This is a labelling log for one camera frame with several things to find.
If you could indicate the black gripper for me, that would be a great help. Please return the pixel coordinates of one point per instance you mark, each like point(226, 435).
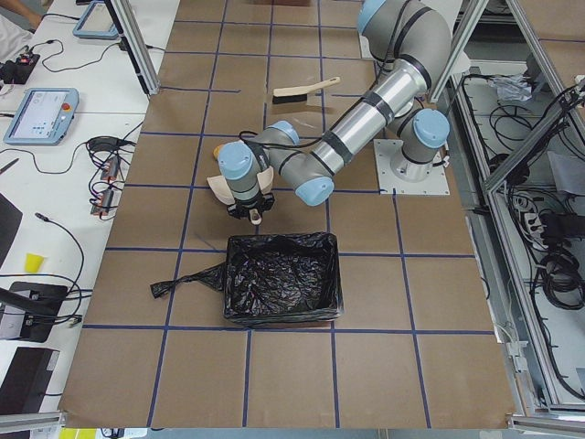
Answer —
point(249, 205)

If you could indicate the beige plastic dustpan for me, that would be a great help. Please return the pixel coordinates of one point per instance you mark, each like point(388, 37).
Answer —
point(228, 191)

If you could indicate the beige hand brush black bristles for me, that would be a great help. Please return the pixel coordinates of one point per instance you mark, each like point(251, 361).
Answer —
point(300, 93)

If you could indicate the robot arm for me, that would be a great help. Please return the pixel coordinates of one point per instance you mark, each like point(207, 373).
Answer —
point(380, 49)
point(416, 39)

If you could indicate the bin with black trash bag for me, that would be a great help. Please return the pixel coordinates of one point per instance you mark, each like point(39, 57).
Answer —
point(274, 279)

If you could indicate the blue teach pendant near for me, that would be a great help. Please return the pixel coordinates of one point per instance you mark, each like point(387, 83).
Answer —
point(43, 117)

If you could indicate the blue teach pendant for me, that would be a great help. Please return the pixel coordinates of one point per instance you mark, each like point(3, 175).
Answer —
point(43, 117)
point(96, 23)

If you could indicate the yellow paper cup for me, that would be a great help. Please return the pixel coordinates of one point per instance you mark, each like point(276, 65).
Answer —
point(34, 262)

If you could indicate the blue teach pendant far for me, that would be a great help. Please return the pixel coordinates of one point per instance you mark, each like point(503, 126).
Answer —
point(96, 23)

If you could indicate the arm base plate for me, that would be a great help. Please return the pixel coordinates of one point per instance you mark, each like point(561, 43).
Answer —
point(398, 176)

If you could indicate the aluminium frame post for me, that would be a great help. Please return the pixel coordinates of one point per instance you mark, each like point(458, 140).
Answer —
point(131, 36)

